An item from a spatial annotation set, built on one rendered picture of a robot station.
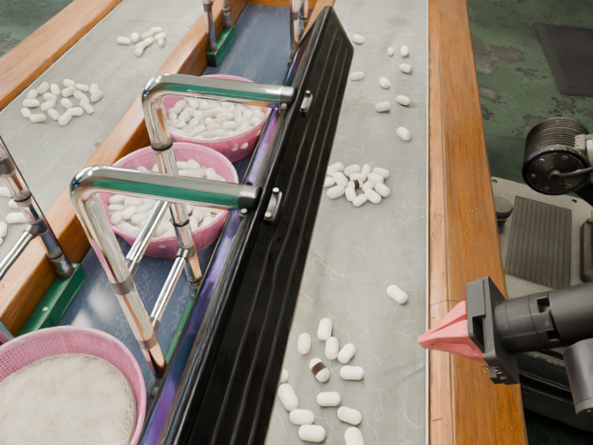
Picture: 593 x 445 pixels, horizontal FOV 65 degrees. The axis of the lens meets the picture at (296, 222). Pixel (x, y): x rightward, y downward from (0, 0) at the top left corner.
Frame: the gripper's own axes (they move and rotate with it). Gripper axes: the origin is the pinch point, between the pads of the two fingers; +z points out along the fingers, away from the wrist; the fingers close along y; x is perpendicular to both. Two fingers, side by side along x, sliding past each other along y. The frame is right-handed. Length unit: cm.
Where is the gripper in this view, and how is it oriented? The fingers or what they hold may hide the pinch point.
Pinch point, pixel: (426, 342)
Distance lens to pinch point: 60.1
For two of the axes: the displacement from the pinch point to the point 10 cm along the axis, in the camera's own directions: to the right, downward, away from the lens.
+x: 6.1, 6.2, 4.9
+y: -2.0, 7.2, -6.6
